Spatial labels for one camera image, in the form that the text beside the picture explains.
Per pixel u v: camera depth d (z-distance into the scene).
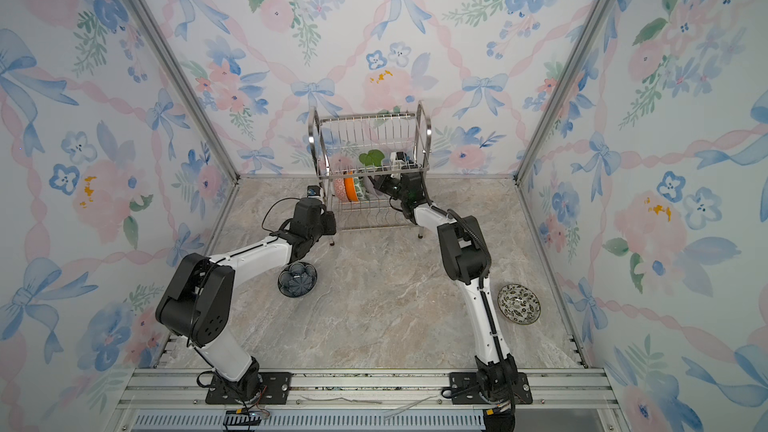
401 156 0.97
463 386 0.75
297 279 0.90
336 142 1.12
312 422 0.70
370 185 1.00
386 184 0.93
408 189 0.85
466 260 0.66
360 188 1.00
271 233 0.69
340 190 1.01
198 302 0.47
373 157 0.88
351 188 1.00
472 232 0.64
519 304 0.87
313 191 0.82
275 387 0.74
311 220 0.74
